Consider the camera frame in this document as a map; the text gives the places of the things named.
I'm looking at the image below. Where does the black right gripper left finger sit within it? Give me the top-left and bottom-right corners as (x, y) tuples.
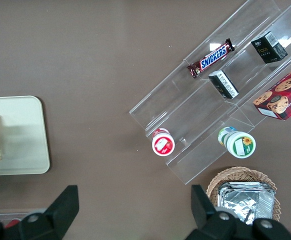
(17, 184), (80, 240)

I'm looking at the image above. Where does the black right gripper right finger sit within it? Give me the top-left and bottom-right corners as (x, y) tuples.
(184, 184), (239, 240)

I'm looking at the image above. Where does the aluminium foil tray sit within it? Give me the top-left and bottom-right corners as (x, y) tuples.
(217, 181), (276, 226)

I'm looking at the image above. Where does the light tan wicker basket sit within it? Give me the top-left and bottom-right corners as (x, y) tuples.
(206, 166), (281, 224)

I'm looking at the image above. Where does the beige rectangular tray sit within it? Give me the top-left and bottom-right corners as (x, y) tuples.
(0, 95), (51, 176)

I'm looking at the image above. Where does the red cola bottle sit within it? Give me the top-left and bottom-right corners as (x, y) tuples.
(4, 218), (21, 229)

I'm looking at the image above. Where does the clear acrylic bottle rack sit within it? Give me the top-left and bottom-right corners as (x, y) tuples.
(0, 211), (46, 227)

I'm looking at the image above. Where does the green lid yogurt cup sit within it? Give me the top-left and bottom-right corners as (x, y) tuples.
(217, 126), (257, 159)

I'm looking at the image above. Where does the red lid yogurt cup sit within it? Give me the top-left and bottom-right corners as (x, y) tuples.
(151, 127), (176, 157)

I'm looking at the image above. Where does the clear acrylic stepped shelf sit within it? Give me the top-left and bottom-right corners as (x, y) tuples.
(184, 0), (291, 127)
(128, 58), (259, 186)

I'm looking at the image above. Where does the small black carton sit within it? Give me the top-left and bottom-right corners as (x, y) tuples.
(207, 69), (240, 100)
(250, 30), (289, 65)

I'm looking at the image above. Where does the red tartan cookie box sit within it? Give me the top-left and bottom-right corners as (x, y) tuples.
(252, 59), (291, 121)

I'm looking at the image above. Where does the Snickers chocolate bar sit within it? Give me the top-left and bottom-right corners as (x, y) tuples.
(186, 38), (236, 79)

